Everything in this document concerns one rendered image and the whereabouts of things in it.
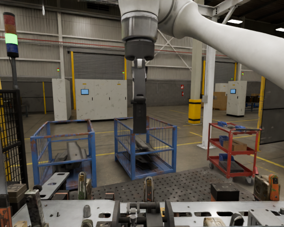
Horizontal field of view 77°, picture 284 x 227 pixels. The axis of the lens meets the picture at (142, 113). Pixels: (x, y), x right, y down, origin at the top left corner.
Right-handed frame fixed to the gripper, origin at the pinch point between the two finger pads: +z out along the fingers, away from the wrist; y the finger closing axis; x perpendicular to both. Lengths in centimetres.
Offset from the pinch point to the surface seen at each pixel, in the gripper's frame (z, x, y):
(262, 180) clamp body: 40, -67, 43
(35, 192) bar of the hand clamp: 24.6, 34.1, 7.9
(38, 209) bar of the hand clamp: 31.1, 33.9, 8.6
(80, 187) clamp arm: 42, 31, 40
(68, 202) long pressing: 46, 35, 34
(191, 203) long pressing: 46, -25, 32
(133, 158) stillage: 97, 10, 213
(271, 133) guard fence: 105, -346, 402
